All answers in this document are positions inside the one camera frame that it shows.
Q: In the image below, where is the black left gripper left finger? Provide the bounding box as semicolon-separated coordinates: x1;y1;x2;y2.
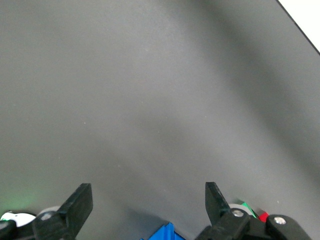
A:
0;183;94;240

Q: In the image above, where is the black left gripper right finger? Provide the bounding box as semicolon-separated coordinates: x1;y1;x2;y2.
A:
197;181;313;240

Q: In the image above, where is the small green cube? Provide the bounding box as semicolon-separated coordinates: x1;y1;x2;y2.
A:
236;199;260;219

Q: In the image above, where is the small red cube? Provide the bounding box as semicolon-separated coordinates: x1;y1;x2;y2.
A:
258;210;270;223

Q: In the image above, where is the blue plastic storage bin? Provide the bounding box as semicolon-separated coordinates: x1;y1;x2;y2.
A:
139;221;186;240

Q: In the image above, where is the dark grey table mat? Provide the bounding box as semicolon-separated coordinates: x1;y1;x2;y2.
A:
0;0;320;240

